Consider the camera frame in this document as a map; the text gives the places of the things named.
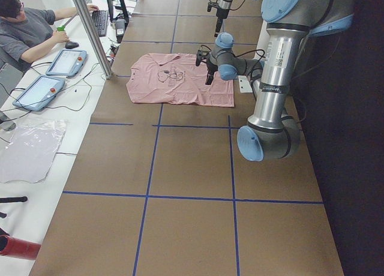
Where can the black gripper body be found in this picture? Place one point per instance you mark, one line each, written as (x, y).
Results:
(210, 67)
(221, 12)

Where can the pink snoopy t-shirt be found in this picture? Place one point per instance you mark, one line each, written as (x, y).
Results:
(175, 79)

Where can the black keyboard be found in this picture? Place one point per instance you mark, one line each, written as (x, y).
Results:
(100, 20)

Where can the black computer mouse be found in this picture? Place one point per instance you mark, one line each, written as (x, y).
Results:
(71, 45)

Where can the upper teach pendant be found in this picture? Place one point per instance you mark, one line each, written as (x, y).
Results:
(68, 62)

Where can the teach pendant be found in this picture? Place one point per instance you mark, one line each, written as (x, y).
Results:
(68, 62)
(39, 93)

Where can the lower teach pendant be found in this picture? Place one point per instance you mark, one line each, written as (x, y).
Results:
(39, 93)

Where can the seated person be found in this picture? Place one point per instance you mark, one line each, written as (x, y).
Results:
(27, 34)

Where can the clear plastic bag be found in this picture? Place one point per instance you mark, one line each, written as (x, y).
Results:
(30, 153)

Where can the black tripod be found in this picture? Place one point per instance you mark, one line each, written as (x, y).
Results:
(7, 201)

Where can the red cylinder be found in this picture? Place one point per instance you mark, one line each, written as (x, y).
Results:
(18, 248)

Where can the aluminium frame post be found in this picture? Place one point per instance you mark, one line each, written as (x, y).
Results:
(90, 29)

